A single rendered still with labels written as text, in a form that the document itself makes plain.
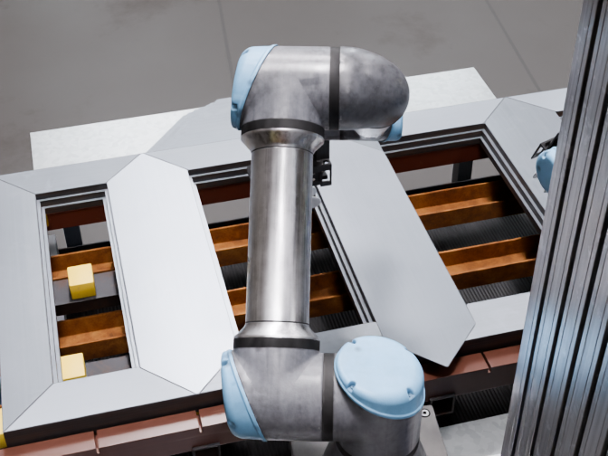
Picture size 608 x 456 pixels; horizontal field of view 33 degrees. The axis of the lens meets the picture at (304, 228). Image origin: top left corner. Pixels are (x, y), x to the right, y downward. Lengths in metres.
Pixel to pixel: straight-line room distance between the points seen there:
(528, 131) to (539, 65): 1.96
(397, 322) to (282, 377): 0.66
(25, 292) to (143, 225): 0.29
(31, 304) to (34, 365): 0.16
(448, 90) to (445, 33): 1.80
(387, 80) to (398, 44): 3.06
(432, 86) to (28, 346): 1.36
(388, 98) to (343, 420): 0.44
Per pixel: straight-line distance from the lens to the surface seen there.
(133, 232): 2.19
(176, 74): 4.33
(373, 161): 2.35
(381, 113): 1.44
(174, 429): 1.86
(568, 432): 1.07
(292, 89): 1.40
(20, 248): 2.20
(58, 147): 2.66
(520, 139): 2.46
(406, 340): 1.93
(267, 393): 1.34
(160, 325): 1.98
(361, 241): 2.13
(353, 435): 1.36
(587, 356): 0.99
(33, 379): 1.93
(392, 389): 1.32
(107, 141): 2.66
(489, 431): 2.05
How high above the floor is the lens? 2.26
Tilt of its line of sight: 40 degrees down
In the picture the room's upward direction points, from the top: 1 degrees counter-clockwise
